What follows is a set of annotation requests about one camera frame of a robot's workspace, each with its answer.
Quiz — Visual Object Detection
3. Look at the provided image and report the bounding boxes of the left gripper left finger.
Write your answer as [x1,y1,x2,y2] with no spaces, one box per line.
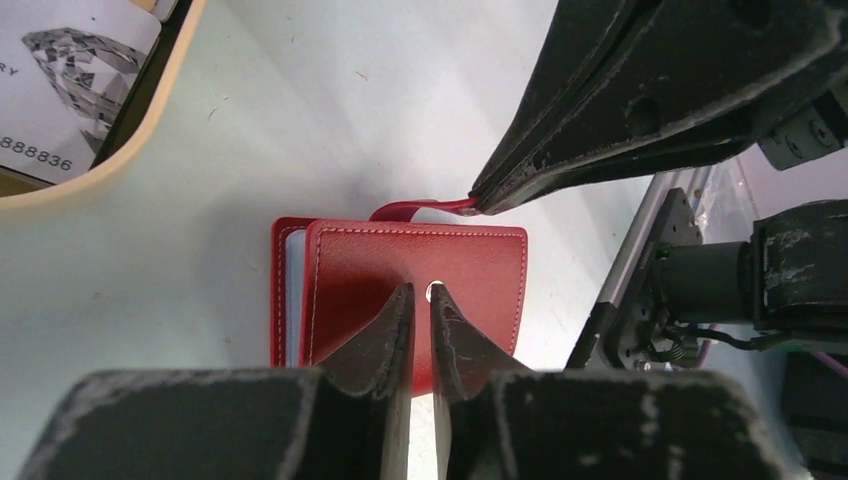
[19,283,415,479]

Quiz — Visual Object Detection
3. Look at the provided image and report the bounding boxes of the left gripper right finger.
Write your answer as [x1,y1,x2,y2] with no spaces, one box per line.
[430,284,788,479]

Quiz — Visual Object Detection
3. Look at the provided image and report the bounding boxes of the red card holder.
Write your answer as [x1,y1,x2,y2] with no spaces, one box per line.
[268,197,530,399]

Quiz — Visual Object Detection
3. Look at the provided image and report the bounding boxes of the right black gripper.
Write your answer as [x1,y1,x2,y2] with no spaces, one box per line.
[471,1,847,215]

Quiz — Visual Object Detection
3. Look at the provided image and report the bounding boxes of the beige oval tray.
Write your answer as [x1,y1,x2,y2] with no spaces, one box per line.
[1,0,206,223]

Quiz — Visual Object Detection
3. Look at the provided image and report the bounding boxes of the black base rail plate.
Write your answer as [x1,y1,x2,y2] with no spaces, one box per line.
[566,187,702,370]

